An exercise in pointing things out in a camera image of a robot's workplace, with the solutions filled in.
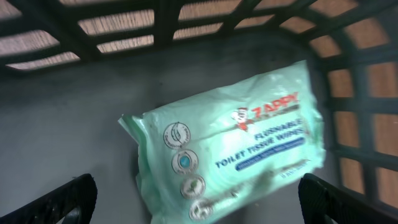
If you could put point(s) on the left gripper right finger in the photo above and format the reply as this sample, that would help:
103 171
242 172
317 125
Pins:
323 203

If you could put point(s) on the grey plastic mesh basket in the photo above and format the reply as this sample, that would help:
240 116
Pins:
71 69

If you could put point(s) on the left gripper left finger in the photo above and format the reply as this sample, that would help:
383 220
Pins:
73 202

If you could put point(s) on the mint green wipes pack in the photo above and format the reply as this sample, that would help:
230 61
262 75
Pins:
205 156

